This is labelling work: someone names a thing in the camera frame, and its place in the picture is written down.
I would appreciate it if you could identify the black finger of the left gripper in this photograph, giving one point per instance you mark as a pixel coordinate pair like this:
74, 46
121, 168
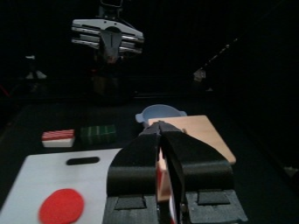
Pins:
106, 43
117, 43

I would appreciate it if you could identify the red white-striped block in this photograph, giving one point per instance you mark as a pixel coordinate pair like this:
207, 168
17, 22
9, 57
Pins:
58, 137

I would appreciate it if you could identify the white plastic cutting board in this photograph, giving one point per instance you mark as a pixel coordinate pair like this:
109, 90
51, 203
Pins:
39, 175

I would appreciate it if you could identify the green white-striped block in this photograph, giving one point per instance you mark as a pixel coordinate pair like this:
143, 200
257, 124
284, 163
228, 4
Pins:
98, 134

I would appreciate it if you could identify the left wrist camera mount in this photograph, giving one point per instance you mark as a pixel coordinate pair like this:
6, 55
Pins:
110, 8

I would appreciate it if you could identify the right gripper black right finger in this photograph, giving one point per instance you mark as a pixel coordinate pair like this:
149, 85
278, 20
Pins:
206, 175

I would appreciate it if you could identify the red plastic cup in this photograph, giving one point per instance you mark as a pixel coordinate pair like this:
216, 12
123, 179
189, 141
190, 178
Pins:
173, 215

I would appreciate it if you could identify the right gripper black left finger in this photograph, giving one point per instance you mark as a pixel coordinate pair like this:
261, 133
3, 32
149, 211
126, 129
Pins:
134, 175

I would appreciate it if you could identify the white frame bracket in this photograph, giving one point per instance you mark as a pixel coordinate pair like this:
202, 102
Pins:
199, 75
35, 75

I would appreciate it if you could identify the grey-blue bowl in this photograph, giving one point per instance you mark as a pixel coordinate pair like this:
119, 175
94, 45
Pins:
159, 112

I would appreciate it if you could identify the wooden drawer box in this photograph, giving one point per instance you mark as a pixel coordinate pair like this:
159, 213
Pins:
206, 134

